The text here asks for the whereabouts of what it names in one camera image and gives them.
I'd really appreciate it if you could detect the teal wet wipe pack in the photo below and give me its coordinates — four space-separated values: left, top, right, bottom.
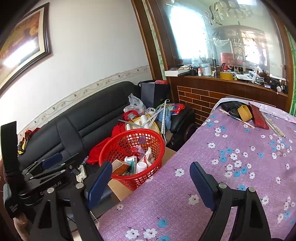
125 156 137 175

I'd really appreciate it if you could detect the small white bottle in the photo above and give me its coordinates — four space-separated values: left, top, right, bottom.
136 162 148 174

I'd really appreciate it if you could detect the orange tissue pack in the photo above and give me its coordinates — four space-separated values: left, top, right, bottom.
112 159 130 175

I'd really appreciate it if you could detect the person left hand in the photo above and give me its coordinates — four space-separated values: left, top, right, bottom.
13 213 30 241

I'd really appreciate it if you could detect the white power strip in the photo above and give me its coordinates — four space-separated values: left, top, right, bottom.
76 165 87 183

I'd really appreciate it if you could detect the cardboard box under basket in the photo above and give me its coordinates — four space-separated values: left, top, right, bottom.
107 146 177 202

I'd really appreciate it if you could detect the black leather sofa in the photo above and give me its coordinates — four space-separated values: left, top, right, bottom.
17 81 197 172

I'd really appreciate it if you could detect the red plastic basket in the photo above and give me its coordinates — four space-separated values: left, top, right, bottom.
99 128 165 191

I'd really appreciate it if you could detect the purple floral tablecloth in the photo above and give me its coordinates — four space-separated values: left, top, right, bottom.
98 98 295 240

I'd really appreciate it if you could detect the bundle of chopsticks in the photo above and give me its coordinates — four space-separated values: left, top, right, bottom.
263 114 286 138

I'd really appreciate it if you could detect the dark red pouch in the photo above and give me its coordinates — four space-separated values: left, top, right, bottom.
248 103 269 130

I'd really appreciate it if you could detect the clear plastic bag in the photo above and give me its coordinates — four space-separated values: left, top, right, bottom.
123 93 147 115

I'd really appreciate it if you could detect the yellow tape roll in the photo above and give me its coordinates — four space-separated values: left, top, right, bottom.
237 105 252 122

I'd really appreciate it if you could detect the dark paper shopping bag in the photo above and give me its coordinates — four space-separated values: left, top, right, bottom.
138 80 170 108

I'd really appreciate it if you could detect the wooden cabinet with mirror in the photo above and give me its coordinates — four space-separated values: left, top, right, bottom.
132 1 295 126

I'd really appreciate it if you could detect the framed painting on wall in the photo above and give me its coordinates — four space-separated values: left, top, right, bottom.
1 3 51 94

